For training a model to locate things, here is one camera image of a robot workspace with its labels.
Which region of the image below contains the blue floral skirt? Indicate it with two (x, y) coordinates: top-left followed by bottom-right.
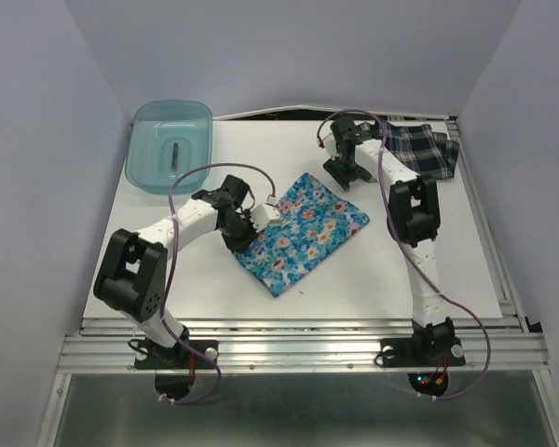
(236, 173), (370, 298)

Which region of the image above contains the navy plaid pleated skirt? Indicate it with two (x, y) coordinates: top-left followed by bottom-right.
(358, 119), (462, 182)

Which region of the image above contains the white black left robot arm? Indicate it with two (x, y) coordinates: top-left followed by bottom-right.
(93, 175), (278, 367)

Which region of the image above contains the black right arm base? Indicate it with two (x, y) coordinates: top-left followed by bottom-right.
(375, 327), (466, 368)

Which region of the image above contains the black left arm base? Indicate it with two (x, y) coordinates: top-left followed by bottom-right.
(127, 338), (214, 371)

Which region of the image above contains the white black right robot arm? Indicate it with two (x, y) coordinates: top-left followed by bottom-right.
(317, 112), (457, 368)

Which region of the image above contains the clear blue plastic bin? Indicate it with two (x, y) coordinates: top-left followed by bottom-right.
(125, 100), (213, 195)

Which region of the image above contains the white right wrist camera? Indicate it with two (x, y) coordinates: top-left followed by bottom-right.
(317, 133), (336, 156)

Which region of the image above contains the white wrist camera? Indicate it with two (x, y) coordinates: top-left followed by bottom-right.
(317, 133), (336, 156)
(250, 203), (283, 233)

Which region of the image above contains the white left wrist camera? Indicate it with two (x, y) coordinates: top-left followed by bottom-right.
(250, 203), (283, 233)

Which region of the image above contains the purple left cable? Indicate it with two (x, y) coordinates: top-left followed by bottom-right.
(157, 162), (279, 406)

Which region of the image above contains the aluminium table frame rail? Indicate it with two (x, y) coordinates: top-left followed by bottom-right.
(34, 109), (559, 447)

